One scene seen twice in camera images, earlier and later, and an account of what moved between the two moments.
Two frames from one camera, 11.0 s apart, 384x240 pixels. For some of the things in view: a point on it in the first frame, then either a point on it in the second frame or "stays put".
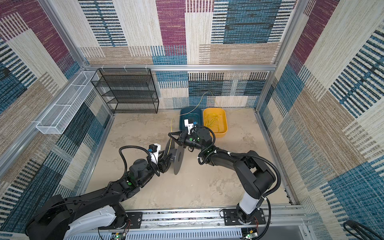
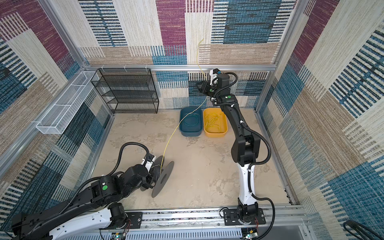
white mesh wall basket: [68, 104] stays put
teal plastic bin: [194, 113] stays put
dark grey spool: [177, 156] → [163, 174]
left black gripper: [163, 165] → [148, 184]
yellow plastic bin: [215, 119] stays put
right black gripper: [182, 139] → [204, 87]
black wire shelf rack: [127, 90] stays put
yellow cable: [192, 110] → [189, 113]
